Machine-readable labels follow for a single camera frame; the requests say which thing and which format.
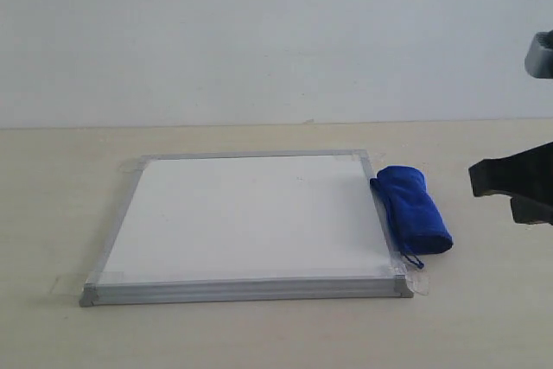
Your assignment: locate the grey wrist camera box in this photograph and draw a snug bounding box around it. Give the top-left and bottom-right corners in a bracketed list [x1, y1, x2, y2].
[524, 31, 553, 80]

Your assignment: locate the blue cloth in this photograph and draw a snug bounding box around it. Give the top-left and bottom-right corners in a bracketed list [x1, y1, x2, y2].
[370, 165, 454, 270]

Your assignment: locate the white board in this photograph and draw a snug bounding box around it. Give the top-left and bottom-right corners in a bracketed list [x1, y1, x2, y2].
[79, 150, 414, 308]

